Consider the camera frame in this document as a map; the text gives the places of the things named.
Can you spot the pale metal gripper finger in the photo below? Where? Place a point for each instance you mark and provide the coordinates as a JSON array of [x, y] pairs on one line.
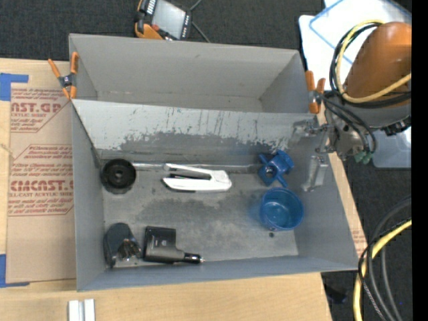
[[316, 176], [306, 130]]

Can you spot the blue plastic pipe fitting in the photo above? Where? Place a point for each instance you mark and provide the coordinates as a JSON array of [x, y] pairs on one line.
[[274, 167]]

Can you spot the blue plastic cup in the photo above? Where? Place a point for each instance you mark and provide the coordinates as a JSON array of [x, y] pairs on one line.
[[281, 211]]

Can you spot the white stapler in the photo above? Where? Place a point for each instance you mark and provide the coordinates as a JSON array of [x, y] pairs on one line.
[[200, 179]]

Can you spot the grey metal bin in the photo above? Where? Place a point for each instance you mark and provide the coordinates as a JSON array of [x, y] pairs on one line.
[[187, 212]]

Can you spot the black car charger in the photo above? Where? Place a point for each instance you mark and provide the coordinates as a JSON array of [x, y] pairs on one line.
[[162, 246]]

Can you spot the dark grey plug adapter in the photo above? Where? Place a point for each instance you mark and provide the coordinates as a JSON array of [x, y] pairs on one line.
[[117, 241]]

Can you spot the brown cardboard board red print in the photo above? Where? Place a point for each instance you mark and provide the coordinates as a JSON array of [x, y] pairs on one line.
[[36, 179]]

